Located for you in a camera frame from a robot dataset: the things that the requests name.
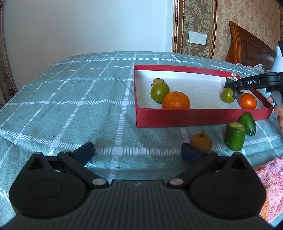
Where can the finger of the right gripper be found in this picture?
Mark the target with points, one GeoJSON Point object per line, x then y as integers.
{"type": "Point", "coordinates": [233, 84]}

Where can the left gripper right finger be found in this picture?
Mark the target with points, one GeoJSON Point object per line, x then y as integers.
{"type": "Point", "coordinates": [199, 162]}

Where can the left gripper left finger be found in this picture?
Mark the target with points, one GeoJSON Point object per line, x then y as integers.
{"type": "Point", "coordinates": [74, 163]}

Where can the green tomato with stem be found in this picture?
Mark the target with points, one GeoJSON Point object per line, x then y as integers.
{"type": "Point", "coordinates": [228, 95]}

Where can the brown longan with stem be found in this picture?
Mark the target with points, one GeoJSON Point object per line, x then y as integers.
{"type": "Point", "coordinates": [201, 141]}

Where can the small orange mandarin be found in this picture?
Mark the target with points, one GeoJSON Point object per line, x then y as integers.
{"type": "Point", "coordinates": [248, 101]}

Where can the whole small green cucumber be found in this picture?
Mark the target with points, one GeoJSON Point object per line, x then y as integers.
{"type": "Point", "coordinates": [249, 123]}

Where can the cut green cucumber piece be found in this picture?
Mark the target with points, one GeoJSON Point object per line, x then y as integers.
{"type": "Point", "coordinates": [235, 136]}

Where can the large orange mandarin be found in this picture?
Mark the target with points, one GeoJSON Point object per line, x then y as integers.
{"type": "Point", "coordinates": [176, 100]}

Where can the smooth green tomato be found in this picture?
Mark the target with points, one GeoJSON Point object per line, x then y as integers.
{"type": "Point", "coordinates": [159, 91]}

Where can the round brown longan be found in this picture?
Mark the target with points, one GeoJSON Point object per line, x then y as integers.
{"type": "Point", "coordinates": [157, 80]}

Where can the dark sugarcane piece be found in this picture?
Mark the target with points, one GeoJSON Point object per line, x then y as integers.
{"type": "Point", "coordinates": [234, 77]}

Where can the person right hand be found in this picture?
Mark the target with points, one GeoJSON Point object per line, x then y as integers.
{"type": "Point", "coordinates": [278, 111]}

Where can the white electric kettle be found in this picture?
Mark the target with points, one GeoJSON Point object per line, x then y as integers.
{"type": "Point", "coordinates": [276, 90]}

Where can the pink clothes by headboard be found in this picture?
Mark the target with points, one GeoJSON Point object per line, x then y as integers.
{"type": "Point", "coordinates": [252, 66]}

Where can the red cardboard tray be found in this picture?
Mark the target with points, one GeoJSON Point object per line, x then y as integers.
{"type": "Point", "coordinates": [202, 86]}

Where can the green plaid bedsheet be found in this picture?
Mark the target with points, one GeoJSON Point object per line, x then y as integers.
{"type": "Point", "coordinates": [90, 97]}

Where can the pink towel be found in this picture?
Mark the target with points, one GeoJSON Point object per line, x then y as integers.
{"type": "Point", "coordinates": [270, 175]}

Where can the white wall switch panel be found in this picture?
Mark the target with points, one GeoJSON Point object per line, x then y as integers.
{"type": "Point", "coordinates": [197, 38]}

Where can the gold ornate wall frame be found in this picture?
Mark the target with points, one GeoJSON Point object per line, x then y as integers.
{"type": "Point", "coordinates": [195, 16]}

